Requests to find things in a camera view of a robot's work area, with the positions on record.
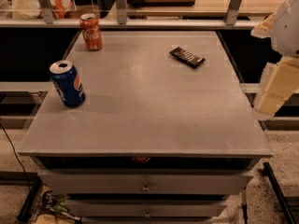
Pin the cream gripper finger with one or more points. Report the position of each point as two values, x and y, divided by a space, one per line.
264 28
279 81

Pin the black rxbar chocolate bar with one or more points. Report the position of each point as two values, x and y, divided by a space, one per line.
187 58

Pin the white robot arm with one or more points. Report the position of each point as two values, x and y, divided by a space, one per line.
285 31

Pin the red coca-cola can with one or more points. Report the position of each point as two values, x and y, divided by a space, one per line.
91 31

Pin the blue pepsi can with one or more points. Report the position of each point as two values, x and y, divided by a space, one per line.
65 78

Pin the grey drawer cabinet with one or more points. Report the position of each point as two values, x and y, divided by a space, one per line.
146 112

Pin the upper grey drawer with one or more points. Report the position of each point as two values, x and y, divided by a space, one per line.
213 183

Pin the grey drawer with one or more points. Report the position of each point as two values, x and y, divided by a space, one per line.
145 208
213 183

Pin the lower grey drawer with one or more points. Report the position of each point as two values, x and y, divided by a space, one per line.
145 208

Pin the white orange plastic bag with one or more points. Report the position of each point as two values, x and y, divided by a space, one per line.
31 9

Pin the snack bags on floor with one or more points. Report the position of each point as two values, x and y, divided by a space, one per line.
53 210

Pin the metal shelf rail frame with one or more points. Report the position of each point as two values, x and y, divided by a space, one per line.
204 15

